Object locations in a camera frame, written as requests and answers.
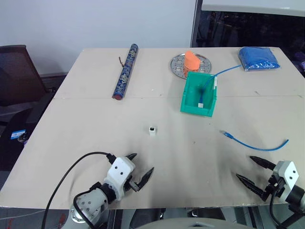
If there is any perforated round metal plate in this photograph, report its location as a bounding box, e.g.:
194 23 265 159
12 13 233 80
170 52 213 78

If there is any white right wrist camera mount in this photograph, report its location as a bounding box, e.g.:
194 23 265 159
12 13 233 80
272 160 300 199

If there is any orange cup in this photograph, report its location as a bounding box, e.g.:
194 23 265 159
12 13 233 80
183 50 201 75

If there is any blue label tag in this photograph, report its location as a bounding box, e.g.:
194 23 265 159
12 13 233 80
10 129 27 141

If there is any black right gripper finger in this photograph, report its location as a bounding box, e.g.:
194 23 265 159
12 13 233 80
249 156 277 171
235 174 269 202

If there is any black office chair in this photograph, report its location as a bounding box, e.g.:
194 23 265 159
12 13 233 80
0 44 56 170

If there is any dark window pane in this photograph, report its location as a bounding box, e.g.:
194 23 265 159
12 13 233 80
190 0 305 78

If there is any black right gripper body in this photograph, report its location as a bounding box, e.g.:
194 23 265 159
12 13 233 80
264 174 287 198

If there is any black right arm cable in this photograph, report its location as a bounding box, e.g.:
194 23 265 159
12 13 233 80
269 190 293 229

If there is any loose blue Ethernet cable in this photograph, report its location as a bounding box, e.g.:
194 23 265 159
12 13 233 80
219 130 290 152

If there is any blue cloth in plastic bag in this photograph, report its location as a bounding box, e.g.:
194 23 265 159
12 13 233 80
238 46 282 72

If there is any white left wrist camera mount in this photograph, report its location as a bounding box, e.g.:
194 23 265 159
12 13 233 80
104 156 137 201

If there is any blue patterned scroll tube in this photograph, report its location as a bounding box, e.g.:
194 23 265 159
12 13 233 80
112 43 140 100

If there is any grey robot torso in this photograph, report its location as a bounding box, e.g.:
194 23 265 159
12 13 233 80
134 216 240 229

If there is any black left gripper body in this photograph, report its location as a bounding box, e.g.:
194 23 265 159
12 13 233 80
122 175 134 191

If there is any green plastic bin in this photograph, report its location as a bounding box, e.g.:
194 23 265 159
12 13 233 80
180 71 218 117

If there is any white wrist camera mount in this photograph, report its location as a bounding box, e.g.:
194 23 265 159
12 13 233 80
104 156 137 201
272 160 300 199

